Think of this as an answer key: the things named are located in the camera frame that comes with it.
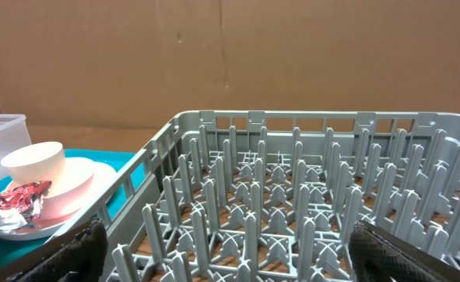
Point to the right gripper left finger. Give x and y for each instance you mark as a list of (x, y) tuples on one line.
[(81, 259)]

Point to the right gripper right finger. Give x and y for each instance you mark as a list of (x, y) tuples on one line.
[(377, 255)]

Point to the red snack wrapper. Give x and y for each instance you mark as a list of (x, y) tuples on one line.
[(26, 201)]

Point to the pink small bowl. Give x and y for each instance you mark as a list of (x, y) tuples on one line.
[(67, 191)]

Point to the pink plate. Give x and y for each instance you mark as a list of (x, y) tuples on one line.
[(45, 228)]

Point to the teal serving tray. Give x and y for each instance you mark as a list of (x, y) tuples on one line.
[(11, 250)]

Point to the cream cup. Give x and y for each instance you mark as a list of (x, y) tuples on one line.
[(37, 162)]

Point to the grey dish rack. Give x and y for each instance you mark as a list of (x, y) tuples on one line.
[(274, 196)]

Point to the cardboard backdrop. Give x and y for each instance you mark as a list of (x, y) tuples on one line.
[(137, 63)]

